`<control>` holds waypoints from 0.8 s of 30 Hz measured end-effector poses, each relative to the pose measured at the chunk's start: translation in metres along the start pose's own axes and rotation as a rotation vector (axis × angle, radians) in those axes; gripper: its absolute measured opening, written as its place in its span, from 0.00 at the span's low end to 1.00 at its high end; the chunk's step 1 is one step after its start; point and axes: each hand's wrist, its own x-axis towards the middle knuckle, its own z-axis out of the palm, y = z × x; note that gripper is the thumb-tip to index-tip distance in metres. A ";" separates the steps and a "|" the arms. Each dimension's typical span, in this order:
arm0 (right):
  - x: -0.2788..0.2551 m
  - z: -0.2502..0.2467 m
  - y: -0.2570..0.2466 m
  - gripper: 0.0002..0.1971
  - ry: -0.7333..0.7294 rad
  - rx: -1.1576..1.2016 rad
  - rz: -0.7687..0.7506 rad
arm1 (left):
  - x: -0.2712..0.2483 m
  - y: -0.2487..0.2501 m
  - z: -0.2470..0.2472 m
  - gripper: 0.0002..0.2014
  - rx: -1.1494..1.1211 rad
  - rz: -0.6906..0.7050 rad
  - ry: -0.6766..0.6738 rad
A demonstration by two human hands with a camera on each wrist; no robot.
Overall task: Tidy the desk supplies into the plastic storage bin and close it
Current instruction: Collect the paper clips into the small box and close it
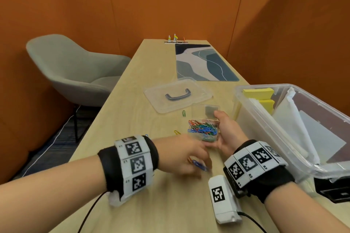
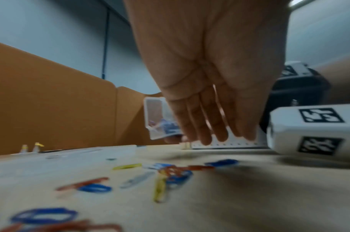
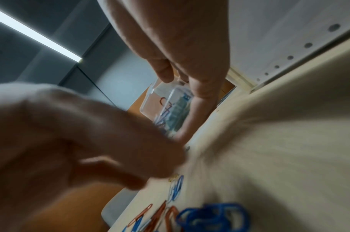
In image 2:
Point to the person's left hand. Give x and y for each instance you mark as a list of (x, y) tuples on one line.
[(206, 45)]

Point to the person's right hand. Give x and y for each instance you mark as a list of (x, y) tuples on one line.
[(173, 139)]

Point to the clear plastic storage bin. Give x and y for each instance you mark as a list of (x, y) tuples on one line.
[(189, 146)]

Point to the small clear plastic case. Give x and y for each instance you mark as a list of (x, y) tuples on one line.
[(154, 113)]

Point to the pile of coloured paper clips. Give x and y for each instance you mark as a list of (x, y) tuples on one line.
[(91, 188)]

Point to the person's right forearm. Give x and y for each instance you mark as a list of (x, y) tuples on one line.
[(341, 77)]

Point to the clear plastic lid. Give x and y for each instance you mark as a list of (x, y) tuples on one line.
[(91, 151)]

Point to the ceiling strip light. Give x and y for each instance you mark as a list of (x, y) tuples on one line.
[(298, 2)]

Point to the black wristband with marker tags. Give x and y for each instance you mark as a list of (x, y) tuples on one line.
[(301, 90)]

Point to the white wrist camera unit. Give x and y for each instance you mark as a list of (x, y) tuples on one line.
[(289, 136)]

